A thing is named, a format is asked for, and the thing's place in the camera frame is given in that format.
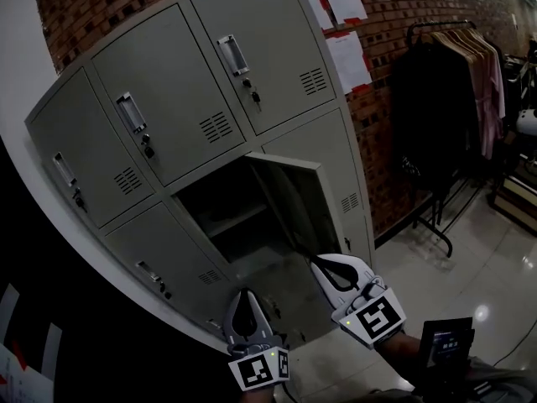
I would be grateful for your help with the row of wooden hangers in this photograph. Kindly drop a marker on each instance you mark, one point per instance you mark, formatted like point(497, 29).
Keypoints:
point(465, 42)

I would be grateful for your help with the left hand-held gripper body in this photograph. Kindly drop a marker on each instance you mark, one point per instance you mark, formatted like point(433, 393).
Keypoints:
point(258, 367)

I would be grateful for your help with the pink hanging garment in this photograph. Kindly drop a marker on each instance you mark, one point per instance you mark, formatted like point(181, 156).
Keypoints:
point(491, 107)

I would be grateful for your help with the black cabinet key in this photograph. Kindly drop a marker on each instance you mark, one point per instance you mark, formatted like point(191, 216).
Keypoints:
point(277, 311)
point(255, 97)
point(166, 293)
point(79, 202)
point(148, 150)

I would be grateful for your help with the person's right forearm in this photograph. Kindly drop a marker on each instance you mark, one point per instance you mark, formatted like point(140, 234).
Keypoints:
point(400, 357)

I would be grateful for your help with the person's left forearm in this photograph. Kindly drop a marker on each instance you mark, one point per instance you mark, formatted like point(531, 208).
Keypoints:
point(268, 396)

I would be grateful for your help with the grey metal locker cabinet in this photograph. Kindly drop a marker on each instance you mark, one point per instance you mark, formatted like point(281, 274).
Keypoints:
point(176, 82)

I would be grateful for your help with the black smartphone on wrist mount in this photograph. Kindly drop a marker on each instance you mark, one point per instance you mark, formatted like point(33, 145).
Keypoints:
point(446, 344)

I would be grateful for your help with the black hanging garment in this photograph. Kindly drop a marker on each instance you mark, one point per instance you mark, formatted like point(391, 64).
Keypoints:
point(436, 116)

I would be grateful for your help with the white printed notice red tape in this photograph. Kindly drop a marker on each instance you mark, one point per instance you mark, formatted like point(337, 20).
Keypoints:
point(21, 378)

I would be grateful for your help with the black clothes rack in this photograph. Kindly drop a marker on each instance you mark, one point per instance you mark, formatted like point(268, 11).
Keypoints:
point(440, 235)

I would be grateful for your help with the white rounded device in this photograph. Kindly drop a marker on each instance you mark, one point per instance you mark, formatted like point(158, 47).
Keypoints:
point(528, 121)

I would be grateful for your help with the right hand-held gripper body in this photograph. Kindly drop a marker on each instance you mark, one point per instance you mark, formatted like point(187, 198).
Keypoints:
point(375, 317)

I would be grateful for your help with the grey locker door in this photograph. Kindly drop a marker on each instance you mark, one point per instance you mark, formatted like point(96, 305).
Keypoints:
point(310, 208)

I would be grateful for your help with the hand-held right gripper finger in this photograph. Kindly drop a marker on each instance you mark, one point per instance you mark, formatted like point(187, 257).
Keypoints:
point(364, 269)
point(333, 296)

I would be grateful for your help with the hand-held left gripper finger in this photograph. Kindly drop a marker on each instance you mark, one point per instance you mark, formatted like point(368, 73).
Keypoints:
point(263, 326)
point(229, 326)

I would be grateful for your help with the dark low platform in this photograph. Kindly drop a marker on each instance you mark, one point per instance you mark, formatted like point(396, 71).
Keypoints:
point(516, 204)

